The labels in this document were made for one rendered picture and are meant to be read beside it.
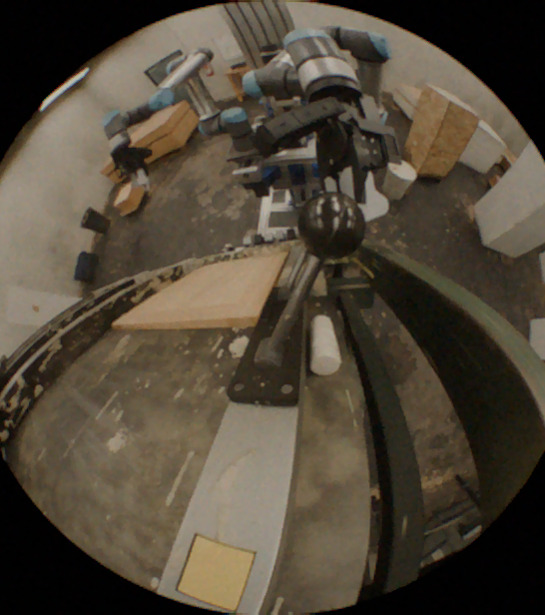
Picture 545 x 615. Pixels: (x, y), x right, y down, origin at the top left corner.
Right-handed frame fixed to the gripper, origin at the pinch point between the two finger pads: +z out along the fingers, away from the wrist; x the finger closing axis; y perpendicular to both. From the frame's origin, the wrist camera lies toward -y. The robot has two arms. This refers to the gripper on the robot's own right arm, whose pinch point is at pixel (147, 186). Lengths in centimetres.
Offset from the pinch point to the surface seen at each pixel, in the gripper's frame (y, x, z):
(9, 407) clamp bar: 80, 8, -2
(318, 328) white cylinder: 44, 61, 12
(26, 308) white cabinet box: 79, -347, 12
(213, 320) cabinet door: 42, 43, 17
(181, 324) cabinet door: 43, 36, 18
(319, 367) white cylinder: 49, 61, 11
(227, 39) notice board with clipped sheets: -425, -86, -282
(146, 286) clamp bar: 27.7, 2.7, 26.2
